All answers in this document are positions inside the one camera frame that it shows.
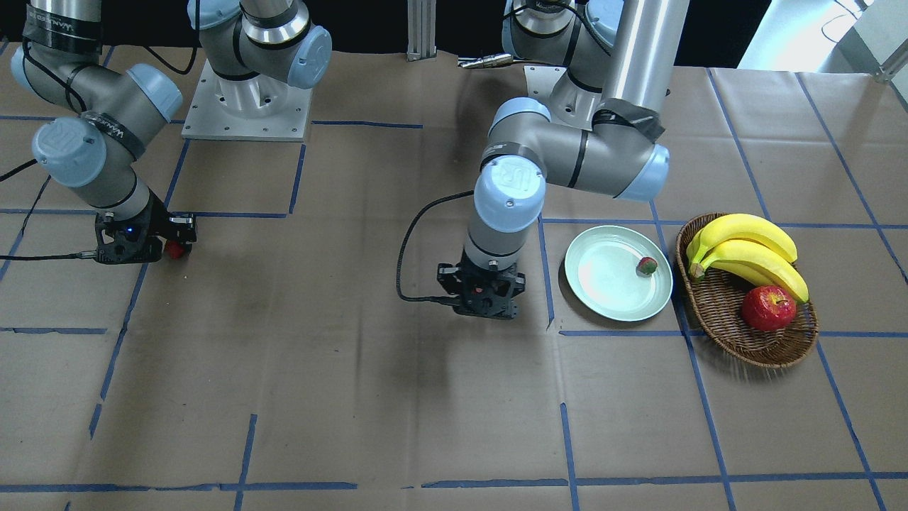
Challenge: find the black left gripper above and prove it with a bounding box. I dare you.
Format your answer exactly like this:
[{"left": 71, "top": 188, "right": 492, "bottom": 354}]
[{"left": 436, "top": 263, "right": 526, "bottom": 320}]

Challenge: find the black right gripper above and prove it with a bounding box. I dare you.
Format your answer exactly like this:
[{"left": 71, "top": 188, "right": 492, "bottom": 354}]
[{"left": 94, "top": 194, "right": 197, "bottom": 265}]

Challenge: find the red strawberry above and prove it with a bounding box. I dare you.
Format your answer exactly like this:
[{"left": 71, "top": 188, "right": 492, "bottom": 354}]
[
  {"left": 636, "top": 256, "right": 659, "bottom": 276},
  {"left": 163, "top": 240, "right": 191, "bottom": 260}
]

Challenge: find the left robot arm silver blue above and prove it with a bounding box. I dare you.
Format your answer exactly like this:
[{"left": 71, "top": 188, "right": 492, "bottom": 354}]
[{"left": 433, "top": 1, "right": 690, "bottom": 319}]

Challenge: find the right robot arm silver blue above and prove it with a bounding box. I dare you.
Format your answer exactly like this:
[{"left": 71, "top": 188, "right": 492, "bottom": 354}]
[{"left": 11, "top": 1, "right": 332, "bottom": 265}]

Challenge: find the pale green plate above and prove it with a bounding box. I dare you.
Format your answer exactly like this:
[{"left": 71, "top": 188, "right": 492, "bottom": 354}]
[{"left": 563, "top": 224, "right": 674, "bottom": 322}]

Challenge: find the brown wicker basket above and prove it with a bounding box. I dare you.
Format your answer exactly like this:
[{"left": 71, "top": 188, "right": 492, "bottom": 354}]
[{"left": 675, "top": 213, "right": 819, "bottom": 368}]

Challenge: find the yellow banana bunch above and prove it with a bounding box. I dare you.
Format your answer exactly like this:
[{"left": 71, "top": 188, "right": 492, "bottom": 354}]
[{"left": 677, "top": 213, "right": 809, "bottom": 303}]

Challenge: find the red apple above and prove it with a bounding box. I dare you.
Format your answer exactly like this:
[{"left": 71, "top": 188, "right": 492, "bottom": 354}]
[{"left": 739, "top": 285, "right": 797, "bottom": 332}]

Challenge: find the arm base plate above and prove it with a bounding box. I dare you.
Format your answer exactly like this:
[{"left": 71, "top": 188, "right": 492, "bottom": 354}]
[
  {"left": 524, "top": 65, "right": 602, "bottom": 131},
  {"left": 182, "top": 62, "right": 314, "bottom": 142}
]

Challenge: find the aluminium frame post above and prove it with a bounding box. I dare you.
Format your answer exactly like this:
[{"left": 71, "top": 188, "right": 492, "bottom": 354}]
[{"left": 406, "top": 0, "right": 438, "bottom": 62}]

